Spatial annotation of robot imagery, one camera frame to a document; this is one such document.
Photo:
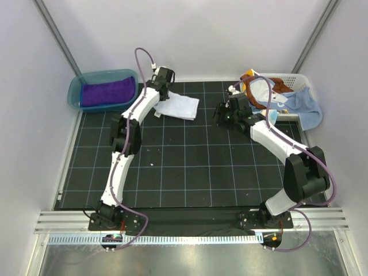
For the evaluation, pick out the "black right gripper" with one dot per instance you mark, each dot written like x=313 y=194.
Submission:
x=218 y=117

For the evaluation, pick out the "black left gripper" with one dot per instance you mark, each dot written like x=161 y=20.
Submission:
x=165 y=98

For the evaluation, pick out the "purple towel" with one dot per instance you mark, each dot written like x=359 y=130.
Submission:
x=118 y=92

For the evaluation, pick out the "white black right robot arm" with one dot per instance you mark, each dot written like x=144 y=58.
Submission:
x=305 y=172

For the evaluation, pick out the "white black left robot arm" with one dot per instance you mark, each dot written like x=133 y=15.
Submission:
x=125 y=135

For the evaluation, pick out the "white printed towel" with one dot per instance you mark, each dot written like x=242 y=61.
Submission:
x=260 y=91

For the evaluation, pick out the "brown towel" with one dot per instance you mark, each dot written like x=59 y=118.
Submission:
x=247 y=86

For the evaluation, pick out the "light blue towel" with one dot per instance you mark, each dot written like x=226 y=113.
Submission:
x=302 y=104

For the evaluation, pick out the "white laundry basket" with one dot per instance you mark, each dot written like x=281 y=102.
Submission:
x=294 y=81

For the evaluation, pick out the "black grid cutting mat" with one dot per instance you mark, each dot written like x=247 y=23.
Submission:
x=180 y=163

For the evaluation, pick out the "teal transparent plastic bin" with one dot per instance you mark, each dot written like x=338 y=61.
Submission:
x=97 y=77

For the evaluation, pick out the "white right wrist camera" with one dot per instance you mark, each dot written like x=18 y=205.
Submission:
x=232 y=90

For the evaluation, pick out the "slotted cable duct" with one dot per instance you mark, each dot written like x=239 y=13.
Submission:
x=113 y=239

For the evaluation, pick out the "aluminium frame rail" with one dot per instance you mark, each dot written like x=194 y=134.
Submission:
x=321 y=219

